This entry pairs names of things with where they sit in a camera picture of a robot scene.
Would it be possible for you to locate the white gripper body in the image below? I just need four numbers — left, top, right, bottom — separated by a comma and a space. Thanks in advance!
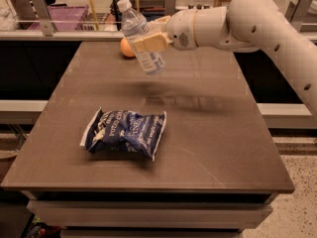
166, 9, 197, 51

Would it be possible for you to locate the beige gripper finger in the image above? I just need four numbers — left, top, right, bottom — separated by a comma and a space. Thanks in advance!
148, 16, 170, 31
133, 32, 173, 53

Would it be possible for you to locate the blue label plastic water bottle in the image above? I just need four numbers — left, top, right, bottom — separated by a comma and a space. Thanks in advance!
117, 0, 164, 74

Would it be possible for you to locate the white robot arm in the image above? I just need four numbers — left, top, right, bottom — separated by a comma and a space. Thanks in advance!
132, 0, 317, 116

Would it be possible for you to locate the orange fruit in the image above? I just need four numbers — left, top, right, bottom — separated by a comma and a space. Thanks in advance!
120, 38, 135, 59

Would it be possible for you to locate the yellow pole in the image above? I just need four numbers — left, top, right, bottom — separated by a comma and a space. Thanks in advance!
89, 0, 99, 31

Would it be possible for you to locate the purple plastic crate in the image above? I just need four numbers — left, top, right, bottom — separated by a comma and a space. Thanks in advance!
28, 5, 90, 32

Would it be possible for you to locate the blue potato chip bag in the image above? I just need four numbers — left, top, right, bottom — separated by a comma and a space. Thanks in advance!
79, 108, 166, 161

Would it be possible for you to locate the glass railing with metal posts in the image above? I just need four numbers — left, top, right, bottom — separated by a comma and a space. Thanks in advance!
0, 0, 317, 42

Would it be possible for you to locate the grey table base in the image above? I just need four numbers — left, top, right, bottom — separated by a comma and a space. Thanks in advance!
28, 199, 272, 238

